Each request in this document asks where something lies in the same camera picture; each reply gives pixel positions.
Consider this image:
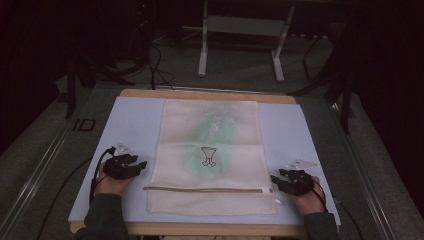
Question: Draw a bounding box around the person's right hand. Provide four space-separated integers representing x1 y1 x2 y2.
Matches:
287 176 327 216

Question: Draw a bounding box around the white mesh laundry bag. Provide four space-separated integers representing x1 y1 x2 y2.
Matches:
143 98 278 216

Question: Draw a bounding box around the green garment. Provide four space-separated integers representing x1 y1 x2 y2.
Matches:
182 107 240 180

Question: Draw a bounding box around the metal floor rail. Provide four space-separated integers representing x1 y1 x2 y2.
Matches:
328 99 398 240
0 87 101 240

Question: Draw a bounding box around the white metal stand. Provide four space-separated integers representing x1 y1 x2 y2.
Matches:
197 0 297 84

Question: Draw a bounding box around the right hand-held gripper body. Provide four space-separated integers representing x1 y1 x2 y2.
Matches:
282 158 320 197

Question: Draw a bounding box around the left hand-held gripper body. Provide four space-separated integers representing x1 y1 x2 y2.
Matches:
103 142 136 181

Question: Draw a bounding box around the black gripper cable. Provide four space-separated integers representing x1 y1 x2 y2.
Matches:
311 179 365 240
35 146 116 240

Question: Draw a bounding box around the person's left hand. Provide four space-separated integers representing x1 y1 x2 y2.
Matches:
94 172 135 197

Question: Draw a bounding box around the black floor cable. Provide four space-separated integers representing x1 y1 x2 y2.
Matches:
145 42 176 92

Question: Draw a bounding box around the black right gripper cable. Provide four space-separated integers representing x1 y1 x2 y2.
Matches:
311 179 365 240

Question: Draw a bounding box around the black stand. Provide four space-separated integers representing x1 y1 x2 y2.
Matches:
63 0 154 120
287 19 356 135

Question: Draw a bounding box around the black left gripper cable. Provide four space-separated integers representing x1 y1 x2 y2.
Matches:
35 146 116 240

